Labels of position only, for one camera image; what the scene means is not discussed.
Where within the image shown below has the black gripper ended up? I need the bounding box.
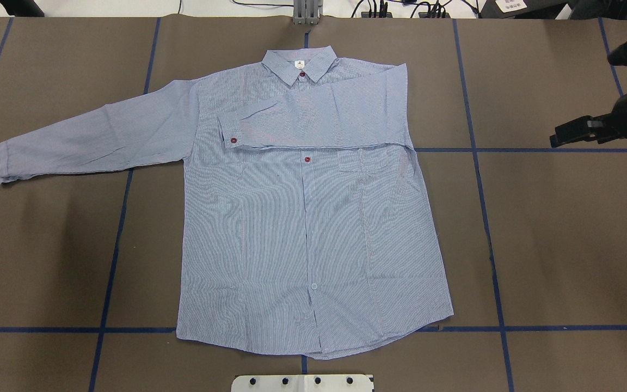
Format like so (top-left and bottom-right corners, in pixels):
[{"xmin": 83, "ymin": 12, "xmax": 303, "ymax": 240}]
[{"xmin": 550, "ymin": 94, "xmax": 627, "ymax": 148}]

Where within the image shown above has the light blue striped shirt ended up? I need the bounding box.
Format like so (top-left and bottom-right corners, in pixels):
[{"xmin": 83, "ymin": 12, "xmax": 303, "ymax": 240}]
[{"xmin": 0, "ymin": 46, "xmax": 454, "ymax": 359}]

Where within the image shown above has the brown paper table cover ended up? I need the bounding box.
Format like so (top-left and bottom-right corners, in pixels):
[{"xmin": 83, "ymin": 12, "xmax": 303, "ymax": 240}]
[{"xmin": 0, "ymin": 15, "xmax": 627, "ymax": 391}]

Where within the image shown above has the grey aluminium frame post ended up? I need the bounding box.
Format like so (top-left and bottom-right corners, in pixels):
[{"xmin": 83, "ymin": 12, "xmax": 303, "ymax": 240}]
[{"xmin": 293, "ymin": 0, "xmax": 323, "ymax": 25}]

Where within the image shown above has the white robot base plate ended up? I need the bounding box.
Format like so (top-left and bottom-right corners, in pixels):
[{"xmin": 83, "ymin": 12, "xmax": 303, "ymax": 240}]
[{"xmin": 231, "ymin": 374, "xmax": 375, "ymax": 391}]

